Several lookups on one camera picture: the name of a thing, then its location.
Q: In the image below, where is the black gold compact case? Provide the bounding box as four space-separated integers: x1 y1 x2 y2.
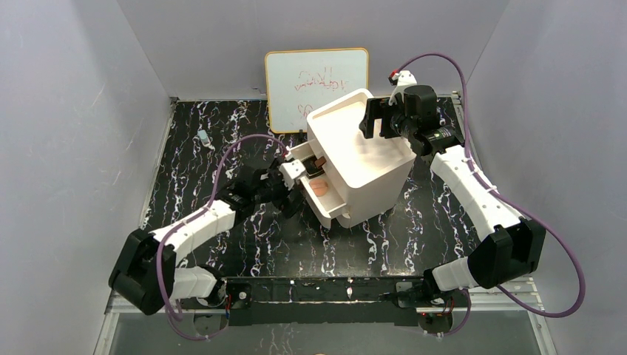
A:
302 155 324 179

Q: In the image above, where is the round pink makeup compact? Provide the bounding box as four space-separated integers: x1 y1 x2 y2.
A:
309 178 328 197

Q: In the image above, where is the white drawer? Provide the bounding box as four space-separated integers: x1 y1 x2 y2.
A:
287 142 350 229

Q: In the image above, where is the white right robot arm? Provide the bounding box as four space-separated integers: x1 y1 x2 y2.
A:
359 84 546 298

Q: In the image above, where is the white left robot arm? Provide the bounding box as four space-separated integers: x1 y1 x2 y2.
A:
108 160 306 315

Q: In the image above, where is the white drawer organizer box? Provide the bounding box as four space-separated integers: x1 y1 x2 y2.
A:
307 89 416 228

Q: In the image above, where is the brown leather drawer pull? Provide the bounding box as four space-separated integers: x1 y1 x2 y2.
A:
314 157 326 169

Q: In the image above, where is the yellow framed whiteboard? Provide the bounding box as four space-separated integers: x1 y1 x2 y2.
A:
264 47 369 134

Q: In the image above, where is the small light blue eraser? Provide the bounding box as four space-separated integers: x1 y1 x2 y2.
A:
197 129 211 147

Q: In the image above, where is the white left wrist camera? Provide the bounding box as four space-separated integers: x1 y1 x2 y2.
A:
279 159 306 190

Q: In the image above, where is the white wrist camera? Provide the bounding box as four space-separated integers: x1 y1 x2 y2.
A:
388 70 417 98
279 159 306 190

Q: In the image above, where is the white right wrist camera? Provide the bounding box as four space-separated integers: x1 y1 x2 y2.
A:
388 70 417 98

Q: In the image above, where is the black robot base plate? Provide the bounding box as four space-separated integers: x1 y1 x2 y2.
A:
182 277 470 334

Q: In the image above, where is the aluminium rail frame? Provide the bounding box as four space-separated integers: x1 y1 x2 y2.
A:
95 278 557 354

